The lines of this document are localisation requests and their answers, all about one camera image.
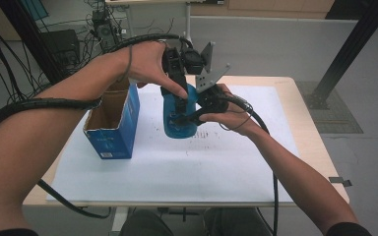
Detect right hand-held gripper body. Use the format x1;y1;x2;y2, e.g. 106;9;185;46
195;63;231;115

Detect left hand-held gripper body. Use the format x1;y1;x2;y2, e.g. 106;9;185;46
161;40;217;99

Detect blue cardboard box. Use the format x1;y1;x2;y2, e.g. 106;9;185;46
83;80;141;160

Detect person's left hand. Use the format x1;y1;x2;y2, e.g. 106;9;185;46
124;40;190;101

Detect person's right hand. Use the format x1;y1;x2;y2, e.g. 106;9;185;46
198;83;271;138

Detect white paper sheet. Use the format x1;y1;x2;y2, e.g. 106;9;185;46
46;84;299;204

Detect grey computer tower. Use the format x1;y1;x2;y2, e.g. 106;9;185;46
91;9;120;51

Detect light wooden table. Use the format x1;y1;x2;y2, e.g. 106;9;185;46
23;75;350;208

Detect wooden cabinet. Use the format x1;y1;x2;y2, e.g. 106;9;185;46
190;0;337;20

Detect black equipment box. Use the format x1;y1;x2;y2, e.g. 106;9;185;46
39;29;82;67

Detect person's dark trousers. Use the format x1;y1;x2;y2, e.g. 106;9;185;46
119;207;274;236

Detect grey floor mat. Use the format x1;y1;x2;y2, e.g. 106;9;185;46
294;81;364;135

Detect thin black wrist cord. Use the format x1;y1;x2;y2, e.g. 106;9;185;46
219;100;254;132

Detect right hand-held gripper black cable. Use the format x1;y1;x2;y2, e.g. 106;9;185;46
220;93;280;236

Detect hand-held gripper black cable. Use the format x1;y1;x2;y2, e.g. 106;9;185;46
220;93;280;236
0;32;195;220

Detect left hand-held gripper black cable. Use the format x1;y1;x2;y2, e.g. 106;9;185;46
0;32;195;220

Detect black metal frame post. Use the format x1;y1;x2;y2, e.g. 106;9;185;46
0;0;63;86
304;0;378;111

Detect small grey metal bracket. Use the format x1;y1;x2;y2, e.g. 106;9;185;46
328;176;353;188

